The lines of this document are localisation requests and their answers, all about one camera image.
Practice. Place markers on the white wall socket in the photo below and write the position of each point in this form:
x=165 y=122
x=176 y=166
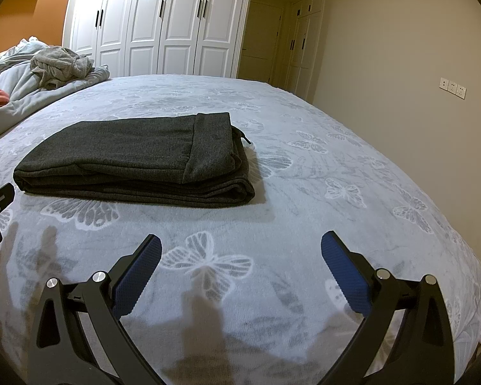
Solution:
x=461 y=91
x=452 y=87
x=444 y=83

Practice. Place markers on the white panelled wardrobe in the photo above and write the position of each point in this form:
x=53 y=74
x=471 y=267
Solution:
x=152 y=20

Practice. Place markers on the beige built-in cabinet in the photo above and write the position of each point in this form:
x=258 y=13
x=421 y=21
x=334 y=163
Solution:
x=304 y=44

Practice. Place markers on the beige room door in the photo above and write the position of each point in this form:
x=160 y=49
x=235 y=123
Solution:
x=260 y=44

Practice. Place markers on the grey butterfly print blanket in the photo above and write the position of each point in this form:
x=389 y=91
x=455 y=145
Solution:
x=304 y=208

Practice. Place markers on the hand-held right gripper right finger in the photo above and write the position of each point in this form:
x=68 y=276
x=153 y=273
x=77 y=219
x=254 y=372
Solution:
x=344 y=276

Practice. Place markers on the dark grey pants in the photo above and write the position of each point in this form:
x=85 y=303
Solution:
x=136 y=156

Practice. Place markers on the light blue duvet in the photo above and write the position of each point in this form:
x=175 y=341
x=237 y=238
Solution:
x=20 y=88

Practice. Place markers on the crumpled grey garment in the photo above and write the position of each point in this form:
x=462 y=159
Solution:
x=60 y=66

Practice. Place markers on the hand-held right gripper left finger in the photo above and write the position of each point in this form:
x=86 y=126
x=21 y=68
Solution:
x=138 y=276

